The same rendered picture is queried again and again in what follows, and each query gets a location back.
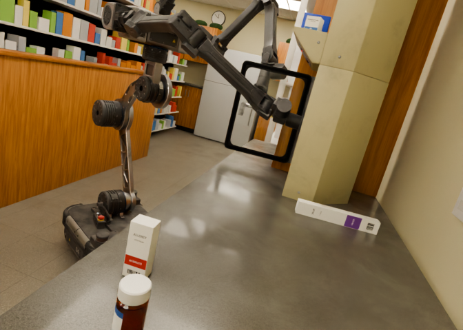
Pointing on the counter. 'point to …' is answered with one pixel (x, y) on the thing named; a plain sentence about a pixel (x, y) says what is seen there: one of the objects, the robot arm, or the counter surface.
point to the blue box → (320, 16)
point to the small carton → (314, 23)
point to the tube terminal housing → (349, 89)
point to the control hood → (311, 44)
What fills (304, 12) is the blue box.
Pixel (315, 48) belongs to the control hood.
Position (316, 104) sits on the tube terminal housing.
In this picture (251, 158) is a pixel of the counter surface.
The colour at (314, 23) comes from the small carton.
